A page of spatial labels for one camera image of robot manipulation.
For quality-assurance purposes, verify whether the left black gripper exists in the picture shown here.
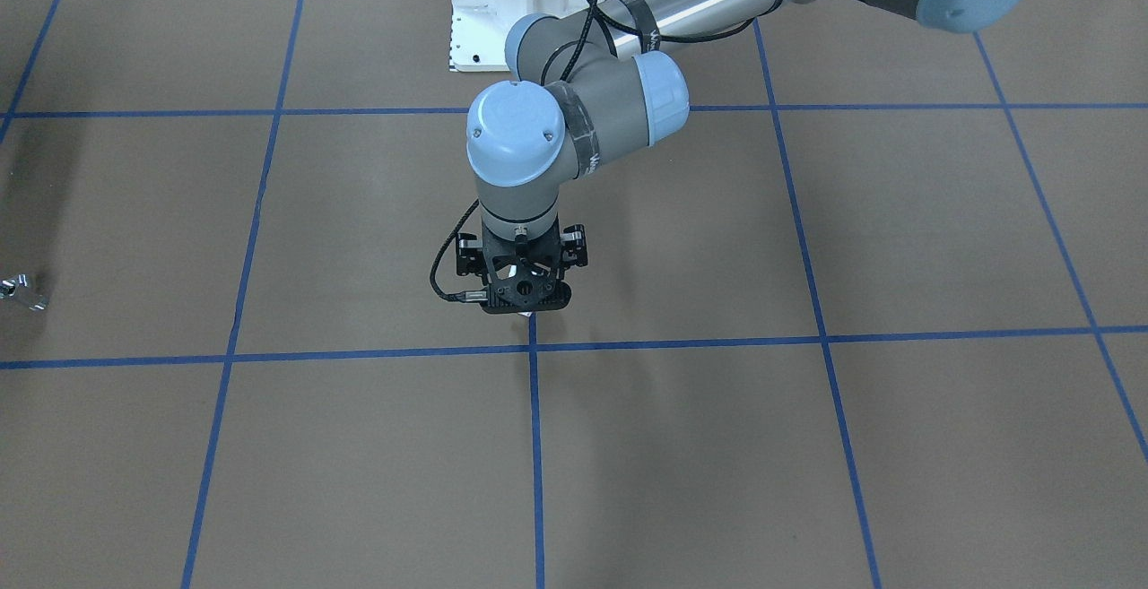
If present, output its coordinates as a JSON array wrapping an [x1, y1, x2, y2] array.
[[456, 222, 589, 282]]

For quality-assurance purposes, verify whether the chrome metal pipe fitting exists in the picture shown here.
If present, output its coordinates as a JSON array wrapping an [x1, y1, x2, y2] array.
[[1, 273, 48, 311]]

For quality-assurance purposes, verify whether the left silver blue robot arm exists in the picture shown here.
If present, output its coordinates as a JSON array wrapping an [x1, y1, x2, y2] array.
[[447, 0, 1021, 299]]

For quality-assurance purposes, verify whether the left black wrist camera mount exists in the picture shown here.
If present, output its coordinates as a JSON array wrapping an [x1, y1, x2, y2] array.
[[479, 268, 571, 315]]

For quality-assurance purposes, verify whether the black camera cable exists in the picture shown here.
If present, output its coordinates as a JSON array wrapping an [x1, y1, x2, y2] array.
[[429, 199, 490, 305]]

